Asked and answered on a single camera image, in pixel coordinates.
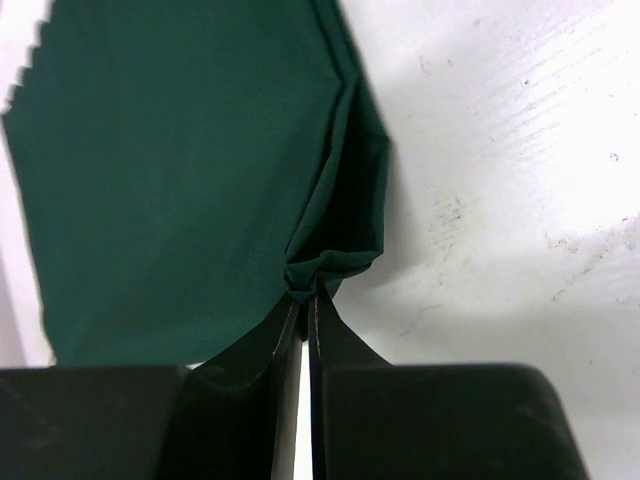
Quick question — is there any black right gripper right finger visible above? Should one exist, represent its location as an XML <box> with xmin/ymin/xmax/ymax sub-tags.
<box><xmin>308</xmin><ymin>294</ymin><xmax>390</xmax><ymax>479</ymax></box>

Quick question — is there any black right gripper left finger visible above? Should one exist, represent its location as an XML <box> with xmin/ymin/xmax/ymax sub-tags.
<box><xmin>174</xmin><ymin>296</ymin><xmax>301</xmax><ymax>479</ymax></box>

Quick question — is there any dark green cloth placemat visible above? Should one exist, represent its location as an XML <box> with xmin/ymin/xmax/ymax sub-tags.
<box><xmin>2</xmin><ymin>1</ymin><xmax>390</xmax><ymax>366</ymax></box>

